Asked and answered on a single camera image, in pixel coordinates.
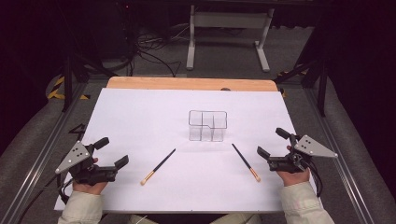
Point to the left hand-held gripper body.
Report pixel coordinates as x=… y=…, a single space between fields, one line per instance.
x=77 y=157

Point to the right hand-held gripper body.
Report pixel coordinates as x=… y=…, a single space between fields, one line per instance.
x=306 y=148

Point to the black makeup brush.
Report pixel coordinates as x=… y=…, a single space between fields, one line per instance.
x=158 y=166
x=246 y=162

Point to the clear plastic organizer box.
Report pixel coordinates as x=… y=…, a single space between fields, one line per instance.
x=207 y=127

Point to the person's right hand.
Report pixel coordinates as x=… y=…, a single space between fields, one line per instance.
x=294 y=178

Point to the person's left hand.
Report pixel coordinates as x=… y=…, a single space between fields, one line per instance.
x=88 y=188

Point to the white table cover sheet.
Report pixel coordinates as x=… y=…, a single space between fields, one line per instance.
x=155 y=118

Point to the black tripod stand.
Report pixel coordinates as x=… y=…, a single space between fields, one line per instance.
x=322 y=90
x=67 y=81

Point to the yellow black hazard tape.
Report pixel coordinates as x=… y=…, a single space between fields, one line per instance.
x=56 y=91

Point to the black triangular bracket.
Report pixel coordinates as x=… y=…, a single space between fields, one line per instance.
x=79 y=130

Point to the aluminium floor rail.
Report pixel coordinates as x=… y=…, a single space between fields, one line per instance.
x=40 y=155
x=339 y=155

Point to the white metal stand frame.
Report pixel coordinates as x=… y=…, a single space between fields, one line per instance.
x=230 y=20

